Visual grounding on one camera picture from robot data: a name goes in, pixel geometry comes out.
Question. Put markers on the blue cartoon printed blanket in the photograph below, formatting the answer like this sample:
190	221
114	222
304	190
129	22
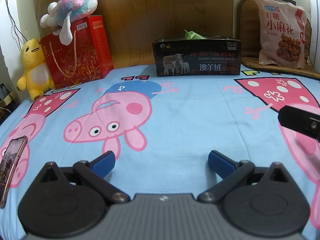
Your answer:
187	120

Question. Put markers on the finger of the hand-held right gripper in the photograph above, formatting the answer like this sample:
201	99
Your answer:
297	120

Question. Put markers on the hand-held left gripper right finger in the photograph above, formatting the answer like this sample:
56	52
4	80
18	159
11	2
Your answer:
220	162

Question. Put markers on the yellow plush toy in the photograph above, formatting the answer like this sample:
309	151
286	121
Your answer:
35	75

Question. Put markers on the light green snack packet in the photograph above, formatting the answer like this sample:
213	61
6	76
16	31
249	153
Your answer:
193	35

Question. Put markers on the black tin box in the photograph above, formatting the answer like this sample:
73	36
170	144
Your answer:
200	62

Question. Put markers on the wooden headboard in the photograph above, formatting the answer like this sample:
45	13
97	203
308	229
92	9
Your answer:
150	10

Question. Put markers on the red gift box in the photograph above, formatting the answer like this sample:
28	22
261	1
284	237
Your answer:
87	55

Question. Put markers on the brown woven seat mat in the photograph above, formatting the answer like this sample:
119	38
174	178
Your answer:
246	30

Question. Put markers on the wooden bedside shelf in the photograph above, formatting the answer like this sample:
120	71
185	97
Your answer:
8	102

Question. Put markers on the smartphone in pink case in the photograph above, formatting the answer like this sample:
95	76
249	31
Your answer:
10	162

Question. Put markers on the pink snack bag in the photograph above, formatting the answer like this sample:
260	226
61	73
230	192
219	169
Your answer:
277	30

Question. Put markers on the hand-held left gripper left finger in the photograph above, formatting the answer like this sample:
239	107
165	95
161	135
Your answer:
103	162

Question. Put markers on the pastel plush toy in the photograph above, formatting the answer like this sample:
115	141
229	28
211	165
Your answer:
77	2

